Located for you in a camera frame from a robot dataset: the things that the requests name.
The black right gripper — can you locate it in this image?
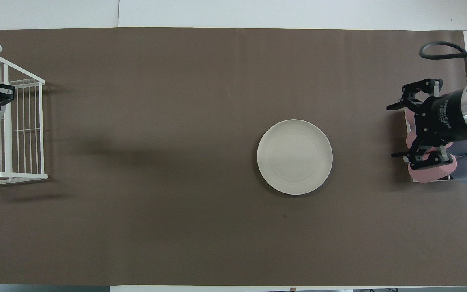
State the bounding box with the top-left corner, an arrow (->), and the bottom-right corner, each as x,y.
387,79 -> 467,170

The cream round plate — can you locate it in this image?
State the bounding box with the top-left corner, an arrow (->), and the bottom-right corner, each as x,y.
257,119 -> 334,195

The brown table mat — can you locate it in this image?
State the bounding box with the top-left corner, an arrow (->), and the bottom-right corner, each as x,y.
0,28 -> 467,287

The white wire dish rack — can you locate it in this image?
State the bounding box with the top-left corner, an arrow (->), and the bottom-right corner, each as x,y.
0,56 -> 48,186

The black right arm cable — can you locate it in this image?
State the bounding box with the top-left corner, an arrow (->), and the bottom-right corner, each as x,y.
419,41 -> 467,88

